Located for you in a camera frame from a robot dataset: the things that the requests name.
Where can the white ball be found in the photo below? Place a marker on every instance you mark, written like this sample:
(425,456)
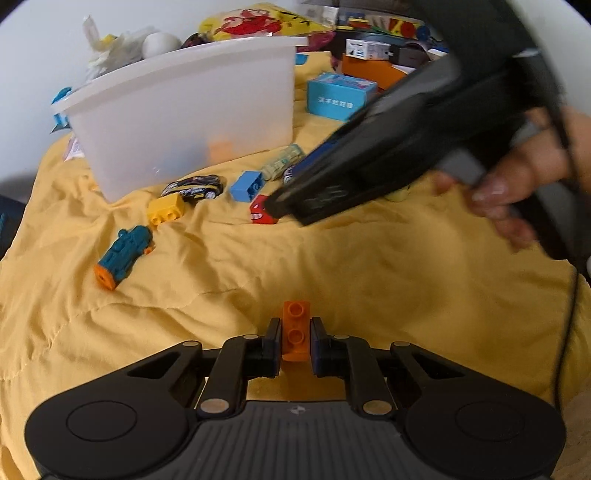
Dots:
(160,45)

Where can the orange box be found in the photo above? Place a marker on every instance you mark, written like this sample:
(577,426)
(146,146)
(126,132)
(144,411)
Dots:
(364,71)

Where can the yellow toy brick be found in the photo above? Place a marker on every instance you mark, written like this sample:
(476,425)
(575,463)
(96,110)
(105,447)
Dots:
(166,208)

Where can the teal toy with orange end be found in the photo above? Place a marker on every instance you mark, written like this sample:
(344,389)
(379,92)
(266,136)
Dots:
(122,256)

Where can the yellow blanket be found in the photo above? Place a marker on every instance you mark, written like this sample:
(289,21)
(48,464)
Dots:
(231,267)

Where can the red toy brick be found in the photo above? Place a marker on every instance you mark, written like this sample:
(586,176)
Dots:
(259,211)

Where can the yellow snack bag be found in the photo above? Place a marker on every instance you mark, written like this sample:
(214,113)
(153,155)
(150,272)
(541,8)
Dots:
(258,23)

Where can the green patterned roll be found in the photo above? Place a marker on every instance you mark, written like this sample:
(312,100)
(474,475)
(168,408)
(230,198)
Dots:
(280,161)

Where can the small white box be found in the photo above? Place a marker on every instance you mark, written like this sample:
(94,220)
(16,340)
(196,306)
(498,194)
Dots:
(365,48)

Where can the blue cardboard box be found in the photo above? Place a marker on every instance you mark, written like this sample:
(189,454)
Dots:
(337,97)

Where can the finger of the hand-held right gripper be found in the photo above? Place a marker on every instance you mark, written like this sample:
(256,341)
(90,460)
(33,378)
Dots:
(323,154)

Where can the crumpled plastic bag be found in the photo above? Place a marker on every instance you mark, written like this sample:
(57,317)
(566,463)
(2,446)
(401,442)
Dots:
(115,50)

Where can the orange toy brick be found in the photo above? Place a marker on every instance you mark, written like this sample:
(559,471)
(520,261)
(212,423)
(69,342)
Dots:
(295,332)

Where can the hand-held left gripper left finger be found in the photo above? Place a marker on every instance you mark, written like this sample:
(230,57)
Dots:
(278,346)

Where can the white plastic bin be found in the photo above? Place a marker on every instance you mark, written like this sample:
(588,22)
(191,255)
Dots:
(184,106)

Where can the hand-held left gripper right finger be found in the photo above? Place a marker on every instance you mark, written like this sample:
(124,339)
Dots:
(316,346)

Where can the dark toy car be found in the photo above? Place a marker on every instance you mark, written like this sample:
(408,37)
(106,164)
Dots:
(194,187)

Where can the person's right hand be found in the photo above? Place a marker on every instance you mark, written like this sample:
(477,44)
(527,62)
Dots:
(531,170)

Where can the black case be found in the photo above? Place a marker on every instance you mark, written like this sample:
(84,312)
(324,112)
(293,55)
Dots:
(411,57)

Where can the colourful toy box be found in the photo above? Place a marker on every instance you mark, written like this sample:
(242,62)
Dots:
(392,23)

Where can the blue toy brick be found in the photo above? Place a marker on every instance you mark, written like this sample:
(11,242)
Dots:
(247,187)

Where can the dark blue bag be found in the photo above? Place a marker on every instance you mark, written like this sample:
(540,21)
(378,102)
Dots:
(9,226)

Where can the small white packet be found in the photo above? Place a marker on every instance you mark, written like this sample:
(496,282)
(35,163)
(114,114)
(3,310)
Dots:
(74,148)

